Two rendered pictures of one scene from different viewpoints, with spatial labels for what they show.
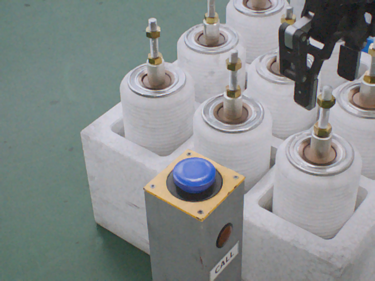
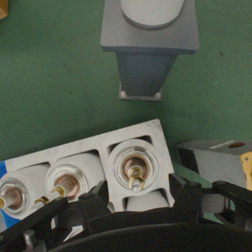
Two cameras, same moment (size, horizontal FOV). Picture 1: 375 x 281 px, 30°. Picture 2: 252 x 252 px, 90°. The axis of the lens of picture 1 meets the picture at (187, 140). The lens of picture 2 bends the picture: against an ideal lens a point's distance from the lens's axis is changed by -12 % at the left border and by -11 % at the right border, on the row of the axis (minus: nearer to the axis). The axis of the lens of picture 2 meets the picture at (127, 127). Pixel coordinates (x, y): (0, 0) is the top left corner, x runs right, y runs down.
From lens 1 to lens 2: 0.64 m
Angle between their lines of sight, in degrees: 52
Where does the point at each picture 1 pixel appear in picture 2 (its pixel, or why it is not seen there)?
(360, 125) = (89, 172)
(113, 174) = not seen: hidden behind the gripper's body
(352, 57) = (101, 194)
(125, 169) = not seen: hidden behind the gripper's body
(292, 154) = (152, 178)
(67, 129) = not seen: outside the picture
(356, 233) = (135, 129)
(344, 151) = (122, 158)
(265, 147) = (143, 202)
